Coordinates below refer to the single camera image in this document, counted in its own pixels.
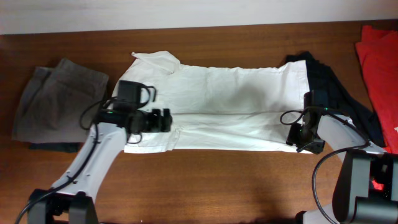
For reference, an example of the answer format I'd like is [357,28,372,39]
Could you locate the folded grey trousers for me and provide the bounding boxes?
[12,58,109,144]

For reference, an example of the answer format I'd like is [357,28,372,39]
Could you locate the black garment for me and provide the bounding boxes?
[285,52,386,147]

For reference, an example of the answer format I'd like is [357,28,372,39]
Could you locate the red garment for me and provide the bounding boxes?
[354,25,398,155]

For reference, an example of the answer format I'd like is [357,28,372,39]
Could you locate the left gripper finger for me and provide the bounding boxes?
[151,109,162,133]
[162,108,173,133]

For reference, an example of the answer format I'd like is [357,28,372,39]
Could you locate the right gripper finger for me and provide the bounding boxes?
[297,139,325,154]
[286,124,299,146]

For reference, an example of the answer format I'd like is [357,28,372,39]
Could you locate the white polo shirt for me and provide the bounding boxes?
[122,51,310,154]

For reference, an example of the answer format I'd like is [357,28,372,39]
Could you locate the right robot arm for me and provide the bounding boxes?
[286,90,397,223]

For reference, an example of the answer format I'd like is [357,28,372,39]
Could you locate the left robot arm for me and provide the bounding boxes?
[16,80,172,223]

